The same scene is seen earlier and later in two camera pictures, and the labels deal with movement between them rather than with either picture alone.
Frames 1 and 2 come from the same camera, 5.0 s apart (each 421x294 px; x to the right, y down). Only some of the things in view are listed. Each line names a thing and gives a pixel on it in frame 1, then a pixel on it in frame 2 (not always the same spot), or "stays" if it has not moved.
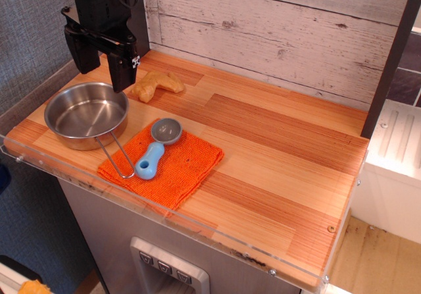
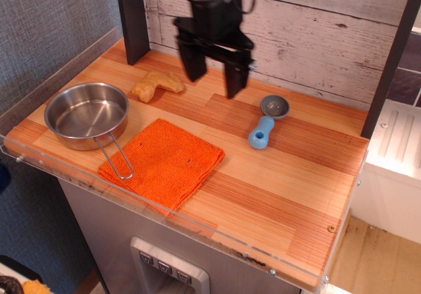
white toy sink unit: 387,188 stays
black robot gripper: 101,16 -> 215,27
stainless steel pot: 86,115 stays
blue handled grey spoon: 166,131 -> 275,107
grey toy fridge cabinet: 134,253 stays
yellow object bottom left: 33,287 stays
